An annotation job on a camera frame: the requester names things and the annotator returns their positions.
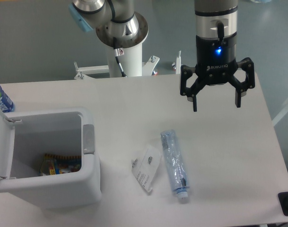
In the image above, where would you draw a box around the colourful snack wrapper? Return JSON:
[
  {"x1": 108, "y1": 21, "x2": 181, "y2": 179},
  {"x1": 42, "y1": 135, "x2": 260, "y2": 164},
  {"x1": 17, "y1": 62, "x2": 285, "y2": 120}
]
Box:
[{"x1": 40, "y1": 154, "x2": 82, "y2": 176}]

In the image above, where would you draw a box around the black device at table edge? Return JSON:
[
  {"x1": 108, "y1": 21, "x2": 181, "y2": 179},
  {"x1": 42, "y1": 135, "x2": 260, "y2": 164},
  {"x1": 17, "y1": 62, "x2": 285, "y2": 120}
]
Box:
[{"x1": 278, "y1": 192, "x2": 288, "y2": 216}]

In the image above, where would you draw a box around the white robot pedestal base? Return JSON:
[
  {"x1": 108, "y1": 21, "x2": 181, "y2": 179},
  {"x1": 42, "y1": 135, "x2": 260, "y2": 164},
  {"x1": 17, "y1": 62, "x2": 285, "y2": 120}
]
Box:
[{"x1": 73, "y1": 11, "x2": 182, "y2": 80}]

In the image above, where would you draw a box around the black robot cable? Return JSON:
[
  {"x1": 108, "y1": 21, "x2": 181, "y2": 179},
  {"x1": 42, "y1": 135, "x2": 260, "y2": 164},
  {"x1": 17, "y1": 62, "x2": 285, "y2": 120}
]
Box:
[{"x1": 112, "y1": 36, "x2": 128, "y2": 78}]

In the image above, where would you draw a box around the clear plastic packaging bag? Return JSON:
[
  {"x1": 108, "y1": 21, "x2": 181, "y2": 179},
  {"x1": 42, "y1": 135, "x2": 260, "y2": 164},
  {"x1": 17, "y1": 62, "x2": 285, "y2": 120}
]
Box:
[{"x1": 131, "y1": 144, "x2": 162, "y2": 194}]

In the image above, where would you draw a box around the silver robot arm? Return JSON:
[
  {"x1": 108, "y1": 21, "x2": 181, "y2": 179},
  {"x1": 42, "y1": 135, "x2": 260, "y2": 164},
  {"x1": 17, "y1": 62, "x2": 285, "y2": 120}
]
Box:
[{"x1": 69, "y1": 0, "x2": 255, "y2": 107}]

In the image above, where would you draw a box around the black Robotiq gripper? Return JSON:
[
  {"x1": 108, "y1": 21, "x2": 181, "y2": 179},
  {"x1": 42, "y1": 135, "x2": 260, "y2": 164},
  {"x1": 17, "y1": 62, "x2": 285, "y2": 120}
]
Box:
[{"x1": 180, "y1": 33, "x2": 255, "y2": 112}]

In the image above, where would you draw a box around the crushed clear plastic bottle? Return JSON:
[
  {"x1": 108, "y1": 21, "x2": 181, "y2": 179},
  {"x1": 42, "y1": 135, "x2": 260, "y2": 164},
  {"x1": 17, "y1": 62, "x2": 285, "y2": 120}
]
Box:
[{"x1": 160, "y1": 130, "x2": 189, "y2": 204}]

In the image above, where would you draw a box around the white trash can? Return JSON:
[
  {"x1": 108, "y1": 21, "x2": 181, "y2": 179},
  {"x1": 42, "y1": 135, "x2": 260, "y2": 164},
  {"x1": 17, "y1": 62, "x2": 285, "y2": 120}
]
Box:
[{"x1": 0, "y1": 107, "x2": 102, "y2": 209}]

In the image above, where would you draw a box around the blue labelled water bottle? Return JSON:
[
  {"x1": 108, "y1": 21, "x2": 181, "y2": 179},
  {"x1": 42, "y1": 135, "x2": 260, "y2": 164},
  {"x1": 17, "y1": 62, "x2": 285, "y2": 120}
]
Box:
[{"x1": 0, "y1": 85, "x2": 15, "y2": 113}]

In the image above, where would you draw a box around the white trash can lid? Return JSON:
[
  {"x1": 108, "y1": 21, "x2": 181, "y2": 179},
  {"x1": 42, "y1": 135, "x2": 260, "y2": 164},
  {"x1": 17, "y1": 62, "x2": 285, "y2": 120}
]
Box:
[{"x1": 0, "y1": 110, "x2": 22, "y2": 180}]

